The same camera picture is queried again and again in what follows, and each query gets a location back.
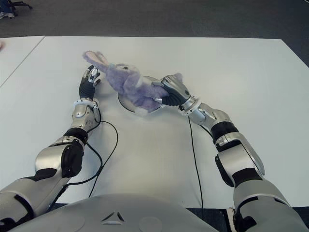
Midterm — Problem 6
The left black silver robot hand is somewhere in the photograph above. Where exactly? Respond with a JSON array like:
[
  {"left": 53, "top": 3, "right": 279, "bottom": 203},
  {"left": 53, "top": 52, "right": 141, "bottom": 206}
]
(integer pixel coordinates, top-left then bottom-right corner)
[{"left": 79, "top": 64, "right": 102, "bottom": 100}]

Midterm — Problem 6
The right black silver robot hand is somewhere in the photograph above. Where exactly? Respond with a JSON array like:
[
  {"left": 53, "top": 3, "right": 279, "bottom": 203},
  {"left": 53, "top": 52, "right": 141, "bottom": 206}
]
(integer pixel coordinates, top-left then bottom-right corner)
[{"left": 152, "top": 74, "right": 195, "bottom": 107}]

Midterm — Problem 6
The purple plush bunny doll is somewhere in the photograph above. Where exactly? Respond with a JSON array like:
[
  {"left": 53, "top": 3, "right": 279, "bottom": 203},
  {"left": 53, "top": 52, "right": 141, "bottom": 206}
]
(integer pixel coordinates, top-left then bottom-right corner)
[{"left": 82, "top": 50, "right": 184, "bottom": 116}]

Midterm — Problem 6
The white plate with black rim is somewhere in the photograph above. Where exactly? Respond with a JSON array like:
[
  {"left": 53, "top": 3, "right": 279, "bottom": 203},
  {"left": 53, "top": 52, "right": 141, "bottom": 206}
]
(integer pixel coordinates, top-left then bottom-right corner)
[{"left": 117, "top": 75, "right": 167, "bottom": 114}]

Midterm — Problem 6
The black office chair base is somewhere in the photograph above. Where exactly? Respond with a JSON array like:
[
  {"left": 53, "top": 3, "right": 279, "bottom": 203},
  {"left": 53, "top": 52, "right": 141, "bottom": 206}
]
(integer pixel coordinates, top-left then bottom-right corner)
[{"left": 9, "top": 0, "right": 33, "bottom": 10}]

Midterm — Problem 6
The blue jeans leg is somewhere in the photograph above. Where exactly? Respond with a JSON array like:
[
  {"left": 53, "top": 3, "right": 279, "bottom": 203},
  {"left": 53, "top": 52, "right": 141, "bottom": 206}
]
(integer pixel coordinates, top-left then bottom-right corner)
[{"left": 0, "top": 0, "right": 12, "bottom": 13}]

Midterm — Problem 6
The silver robot torso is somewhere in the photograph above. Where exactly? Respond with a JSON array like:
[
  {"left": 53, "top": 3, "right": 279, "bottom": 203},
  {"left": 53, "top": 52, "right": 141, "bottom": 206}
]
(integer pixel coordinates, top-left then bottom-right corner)
[{"left": 9, "top": 193, "right": 242, "bottom": 232}]

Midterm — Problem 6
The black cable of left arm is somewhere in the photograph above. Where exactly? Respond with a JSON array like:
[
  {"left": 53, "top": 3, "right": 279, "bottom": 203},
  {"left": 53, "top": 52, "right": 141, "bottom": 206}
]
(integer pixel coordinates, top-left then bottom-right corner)
[{"left": 47, "top": 106, "right": 119, "bottom": 211}]

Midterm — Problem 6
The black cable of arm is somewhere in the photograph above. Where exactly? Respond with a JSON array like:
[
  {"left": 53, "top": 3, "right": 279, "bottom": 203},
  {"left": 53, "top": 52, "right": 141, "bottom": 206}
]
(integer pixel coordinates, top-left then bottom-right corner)
[
  {"left": 187, "top": 117, "right": 205, "bottom": 208},
  {"left": 47, "top": 106, "right": 119, "bottom": 211}
]

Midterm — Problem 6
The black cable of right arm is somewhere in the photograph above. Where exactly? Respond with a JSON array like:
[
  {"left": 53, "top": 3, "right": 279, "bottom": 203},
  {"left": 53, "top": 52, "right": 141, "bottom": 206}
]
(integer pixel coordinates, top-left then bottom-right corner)
[{"left": 187, "top": 117, "right": 205, "bottom": 208}]

